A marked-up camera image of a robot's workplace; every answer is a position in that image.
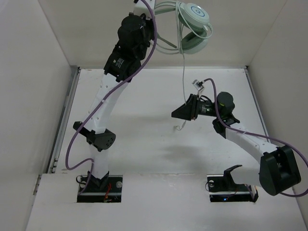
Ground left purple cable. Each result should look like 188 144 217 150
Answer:
65 0 159 194

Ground mint green headphones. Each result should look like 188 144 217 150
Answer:
154 0 213 55

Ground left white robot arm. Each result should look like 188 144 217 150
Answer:
73 13 157 191

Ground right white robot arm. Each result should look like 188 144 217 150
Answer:
171 92 301 196

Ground right aluminium rail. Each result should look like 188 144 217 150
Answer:
244 66 268 135

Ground purple cable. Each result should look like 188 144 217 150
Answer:
201 77 308 198
65 0 159 194

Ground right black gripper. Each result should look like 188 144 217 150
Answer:
171 93 221 121

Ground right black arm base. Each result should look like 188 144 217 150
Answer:
205 174 259 203

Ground aluminium rail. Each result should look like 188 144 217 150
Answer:
45 65 80 173
244 66 268 135

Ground mint green headphone cable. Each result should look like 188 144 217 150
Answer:
173 0 215 131

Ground left aluminium rail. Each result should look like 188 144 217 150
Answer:
45 65 80 173

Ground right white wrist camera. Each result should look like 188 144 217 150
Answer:
192 79 204 96

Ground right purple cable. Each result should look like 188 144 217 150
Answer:
201 77 308 198

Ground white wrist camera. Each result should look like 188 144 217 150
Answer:
133 0 156 20
192 79 204 96

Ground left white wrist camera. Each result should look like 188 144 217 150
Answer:
133 0 156 20

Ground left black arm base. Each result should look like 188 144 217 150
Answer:
76 175 123 203

